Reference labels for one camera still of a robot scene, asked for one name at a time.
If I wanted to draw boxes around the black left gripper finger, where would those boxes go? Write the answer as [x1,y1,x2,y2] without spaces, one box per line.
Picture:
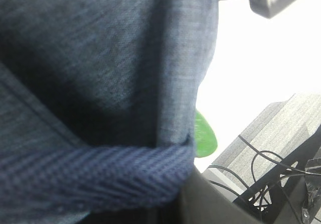
[178,168,259,224]

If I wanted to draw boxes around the green cucumber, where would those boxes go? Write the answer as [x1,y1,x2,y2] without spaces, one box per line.
[195,110,218,158]

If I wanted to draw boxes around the dark blue lunch bag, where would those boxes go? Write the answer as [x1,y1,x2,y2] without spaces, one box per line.
[1,0,219,223]

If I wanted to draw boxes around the black table frame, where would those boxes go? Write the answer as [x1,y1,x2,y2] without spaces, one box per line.
[233,129,320,223]

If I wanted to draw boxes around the black cables under table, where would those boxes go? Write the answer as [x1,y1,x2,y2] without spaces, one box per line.
[205,134,321,212]

